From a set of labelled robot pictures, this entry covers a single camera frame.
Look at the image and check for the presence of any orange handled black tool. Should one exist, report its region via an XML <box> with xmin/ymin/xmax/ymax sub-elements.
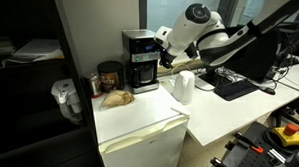
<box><xmin>233</xmin><ymin>131</ymin><xmax>265</xmax><ymax>156</ymax></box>

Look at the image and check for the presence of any black silver coffee maker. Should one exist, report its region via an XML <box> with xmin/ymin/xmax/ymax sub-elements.
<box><xmin>121</xmin><ymin>28</ymin><xmax>163</xmax><ymax>95</ymax></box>

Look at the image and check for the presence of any black shelf unit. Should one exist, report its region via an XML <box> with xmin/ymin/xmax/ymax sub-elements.
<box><xmin>0</xmin><ymin>0</ymin><xmax>105</xmax><ymax>167</ymax></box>

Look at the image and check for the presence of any black computer keyboard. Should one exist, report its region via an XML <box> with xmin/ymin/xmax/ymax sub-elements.
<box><xmin>213</xmin><ymin>79</ymin><xmax>260</xmax><ymax>102</ymax></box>

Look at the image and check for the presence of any black robot cable hose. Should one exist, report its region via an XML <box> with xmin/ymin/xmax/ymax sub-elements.
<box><xmin>240</xmin><ymin>0</ymin><xmax>299</xmax><ymax>38</ymax></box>

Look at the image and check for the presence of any white cup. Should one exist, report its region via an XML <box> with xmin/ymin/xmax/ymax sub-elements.
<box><xmin>171</xmin><ymin>69</ymin><xmax>197</xmax><ymax>107</ymax></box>

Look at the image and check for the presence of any small red silver jar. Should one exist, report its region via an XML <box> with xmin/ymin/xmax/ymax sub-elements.
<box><xmin>83</xmin><ymin>72</ymin><xmax>103</xmax><ymax>99</ymax></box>

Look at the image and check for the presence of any dark brown coffee can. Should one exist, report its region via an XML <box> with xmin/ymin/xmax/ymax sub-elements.
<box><xmin>96</xmin><ymin>59</ymin><xmax>126</xmax><ymax>94</ymax></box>

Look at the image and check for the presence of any tangled desk cable bundle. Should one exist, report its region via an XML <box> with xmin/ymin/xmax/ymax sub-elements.
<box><xmin>217</xmin><ymin>65</ymin><xmax>246</xmax><ymax>85</ymax></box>

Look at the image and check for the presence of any white mini fridge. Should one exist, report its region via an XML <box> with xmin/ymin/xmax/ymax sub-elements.
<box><xmin>91</xmin><ymin>82</ymin><xmax>193</xmax><ymax>167</ymax></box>

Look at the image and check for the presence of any crumpled brown paper bag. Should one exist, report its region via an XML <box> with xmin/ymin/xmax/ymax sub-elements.
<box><xmin>101</xmin><ymin>89</ymin><xmax>136</xmax><ymax>109</ymax></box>

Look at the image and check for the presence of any yellow red emergency stop button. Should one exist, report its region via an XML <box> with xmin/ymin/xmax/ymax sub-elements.
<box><xmin>269</xmin><ymin>122</ymin><xmax>299</xmax><ymax>149</ymax></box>

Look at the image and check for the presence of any black office chair base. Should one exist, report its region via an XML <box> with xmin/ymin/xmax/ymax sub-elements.
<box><xmin>272</xmin><ymin>96</ymin><xmax>299</xmax><ymax>134</ymax></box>

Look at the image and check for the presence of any black tool cart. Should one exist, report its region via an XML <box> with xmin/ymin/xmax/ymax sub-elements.
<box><xmin>201</xmin><ymin>120</ymin><xmax>296</xmax><ymax>167</ymax></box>

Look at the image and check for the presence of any stack of white papers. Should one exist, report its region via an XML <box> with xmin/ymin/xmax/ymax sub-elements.
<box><xmin>1</xmin><ymin>36</ymin><xmax>66</xmax><ymax>68</ymax></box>

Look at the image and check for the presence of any black computer monitor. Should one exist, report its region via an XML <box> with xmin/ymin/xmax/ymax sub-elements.
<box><xmin>197</xmin><ymin>26</ymin><xmax>282</xmax><ymax>90</ymax></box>

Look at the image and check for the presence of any black computer mouse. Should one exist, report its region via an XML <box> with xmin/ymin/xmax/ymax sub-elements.
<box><xmin>259</xmin><ymin>86</ymin><xmax>277</xmax><ymax>97</ymax></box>

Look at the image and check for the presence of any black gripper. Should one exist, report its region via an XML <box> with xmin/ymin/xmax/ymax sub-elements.
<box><xmin>158</xmin><ymin>48</ymin><xmax>177</xmax><ymax>70</ymax></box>

